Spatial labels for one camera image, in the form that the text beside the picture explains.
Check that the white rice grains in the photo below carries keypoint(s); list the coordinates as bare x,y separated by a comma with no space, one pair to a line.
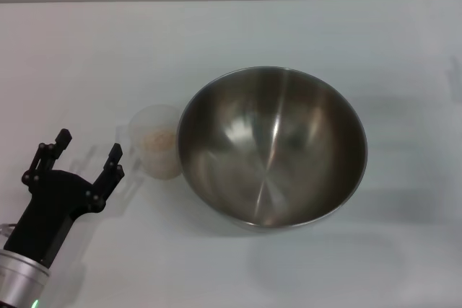
159,149

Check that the clear plastic measuring cup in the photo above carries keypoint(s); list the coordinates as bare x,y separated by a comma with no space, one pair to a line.
155,120

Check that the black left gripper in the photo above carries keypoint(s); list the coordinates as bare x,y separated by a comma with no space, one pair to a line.
50,203

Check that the stainless steel mixing bowl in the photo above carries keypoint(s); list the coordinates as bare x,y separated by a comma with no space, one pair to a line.
274,153

